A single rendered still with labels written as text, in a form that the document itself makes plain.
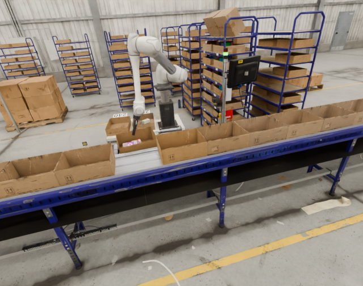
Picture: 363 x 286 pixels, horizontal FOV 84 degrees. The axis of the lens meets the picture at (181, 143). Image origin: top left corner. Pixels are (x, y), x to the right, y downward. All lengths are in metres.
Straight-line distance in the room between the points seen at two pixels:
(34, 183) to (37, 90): 4.29
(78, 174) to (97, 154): 0.31
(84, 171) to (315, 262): 2.10
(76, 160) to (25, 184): 0.40
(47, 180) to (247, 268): 1.80
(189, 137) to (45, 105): 4.60
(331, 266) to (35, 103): 6.05
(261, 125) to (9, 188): 2.21
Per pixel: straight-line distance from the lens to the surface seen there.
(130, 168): 1.76
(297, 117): 2.53
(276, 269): 2.23
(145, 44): 1.92
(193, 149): 1.67
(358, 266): 2.53
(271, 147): 1.96
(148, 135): 2.34
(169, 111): 2.61
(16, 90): 6.09
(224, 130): 2.06
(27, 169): 2.12
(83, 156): 1.94
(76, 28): 11.41
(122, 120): 3.01
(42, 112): 6.05
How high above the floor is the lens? 1.87
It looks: 29 degrees down
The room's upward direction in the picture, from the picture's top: 4 degrees counter-clockwise
